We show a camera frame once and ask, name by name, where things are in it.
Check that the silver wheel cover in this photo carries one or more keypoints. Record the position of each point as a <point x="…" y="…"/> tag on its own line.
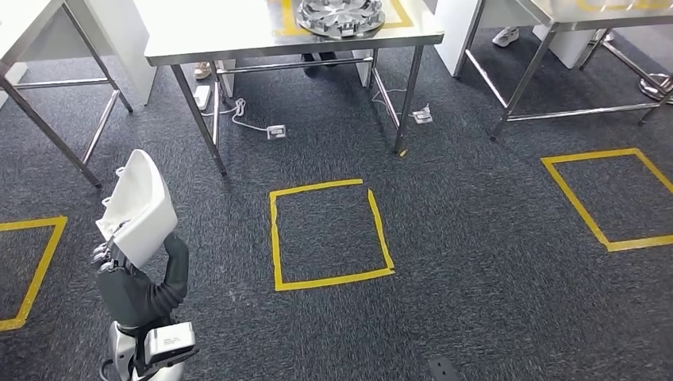
<point x="342" y="16"/>

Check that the steel workbench table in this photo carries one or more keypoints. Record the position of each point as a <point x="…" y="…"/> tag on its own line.
<point x="568" y="16"/>
<point x="21" y="21"/>
<point x="221" y="31"/>

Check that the white power adapter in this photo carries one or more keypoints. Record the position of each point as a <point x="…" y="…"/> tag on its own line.
<point x="422" y="114"/>

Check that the chrome stool base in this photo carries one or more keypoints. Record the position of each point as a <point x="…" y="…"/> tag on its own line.
<point x="654" y="89"/>

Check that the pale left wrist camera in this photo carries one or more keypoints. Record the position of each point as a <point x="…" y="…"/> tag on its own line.
<point x="168" y="344"/>

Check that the white power strip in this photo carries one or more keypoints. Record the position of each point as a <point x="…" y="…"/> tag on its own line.
<point x="202" y="97"/>

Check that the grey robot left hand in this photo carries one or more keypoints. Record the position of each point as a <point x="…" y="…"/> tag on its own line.
<point x="126" y="297"/>

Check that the white socket box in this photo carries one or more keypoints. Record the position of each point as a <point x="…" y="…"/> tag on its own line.
<point x="276" y="132"/>

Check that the white plastic shell part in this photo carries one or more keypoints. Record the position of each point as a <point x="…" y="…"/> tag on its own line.
<point x="139" y="210"/>

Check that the person's foot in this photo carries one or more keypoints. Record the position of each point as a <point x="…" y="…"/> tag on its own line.
<point x="506" y="37"/>
<point x="310" y="65"/>
<point x="202" y="71"/>
<point x="328" y="58"/>

